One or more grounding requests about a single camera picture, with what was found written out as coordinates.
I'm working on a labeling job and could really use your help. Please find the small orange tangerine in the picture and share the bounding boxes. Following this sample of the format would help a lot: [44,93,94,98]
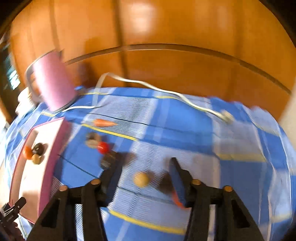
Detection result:
[23,146,33,160]

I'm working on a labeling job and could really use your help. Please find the dark brown passion fruit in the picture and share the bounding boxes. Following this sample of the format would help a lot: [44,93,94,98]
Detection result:
[100,151,117,170]

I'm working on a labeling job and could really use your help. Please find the red cherry tomato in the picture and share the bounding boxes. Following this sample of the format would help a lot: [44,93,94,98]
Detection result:
[97,142,110,155]

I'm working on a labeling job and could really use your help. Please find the small tan round fruit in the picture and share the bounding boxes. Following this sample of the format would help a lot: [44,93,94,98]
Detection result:
[133,172,150,188]

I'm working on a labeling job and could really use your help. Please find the orange toy carrot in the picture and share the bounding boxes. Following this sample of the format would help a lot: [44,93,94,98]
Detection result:
[93,118,117,128]

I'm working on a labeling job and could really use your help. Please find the pink white shallow box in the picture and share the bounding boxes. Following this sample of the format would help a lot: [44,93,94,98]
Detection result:
[9,118,71,223]

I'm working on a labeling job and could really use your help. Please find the small yellow-brown fruit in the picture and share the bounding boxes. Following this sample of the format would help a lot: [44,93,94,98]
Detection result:
[31,154,43,165]

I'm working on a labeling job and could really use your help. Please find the dark brown fruit in box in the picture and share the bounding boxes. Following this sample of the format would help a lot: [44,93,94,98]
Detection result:
[32,143,45,156]

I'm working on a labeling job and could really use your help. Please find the blue plaid tablecloth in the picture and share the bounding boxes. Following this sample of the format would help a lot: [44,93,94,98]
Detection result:
[4,88,295,240]

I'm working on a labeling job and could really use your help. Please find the cut dark fruit half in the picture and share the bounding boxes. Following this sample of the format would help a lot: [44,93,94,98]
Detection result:
[85,132,101,149]

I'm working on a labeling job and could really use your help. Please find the silver ornate tissue box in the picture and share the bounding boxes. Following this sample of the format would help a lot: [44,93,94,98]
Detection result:
[15,87,36,116]

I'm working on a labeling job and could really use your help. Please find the pink grey electric kettle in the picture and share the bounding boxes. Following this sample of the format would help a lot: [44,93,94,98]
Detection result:
[25,50,78,113]

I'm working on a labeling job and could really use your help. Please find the white kettle power cable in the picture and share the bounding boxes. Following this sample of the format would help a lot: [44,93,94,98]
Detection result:
[61,72,235,125]

